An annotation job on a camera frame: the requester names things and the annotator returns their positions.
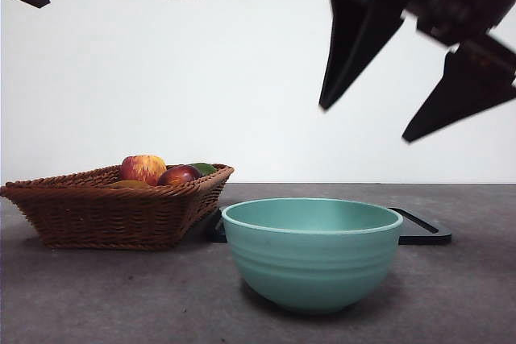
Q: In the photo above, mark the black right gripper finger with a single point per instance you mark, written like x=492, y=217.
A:
x=471, y=94
x=354, y=46

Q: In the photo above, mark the teal ribbed bowl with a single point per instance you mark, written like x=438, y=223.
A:
x=312, y=263

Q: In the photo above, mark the brown kiwi fruit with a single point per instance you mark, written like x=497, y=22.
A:
x=131, y=184

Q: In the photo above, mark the dark rectangular tray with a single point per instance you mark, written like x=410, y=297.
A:
x=427, y=233

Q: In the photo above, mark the green fruit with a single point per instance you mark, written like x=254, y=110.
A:
x=205, y=168

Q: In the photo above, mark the dark red plum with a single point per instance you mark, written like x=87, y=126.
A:
x=179, y=175

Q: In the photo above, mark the red yellow apple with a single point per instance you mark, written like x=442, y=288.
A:
x=143, y=168

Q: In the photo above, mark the brown wicker basket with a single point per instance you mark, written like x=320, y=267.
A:
x=105, y=215

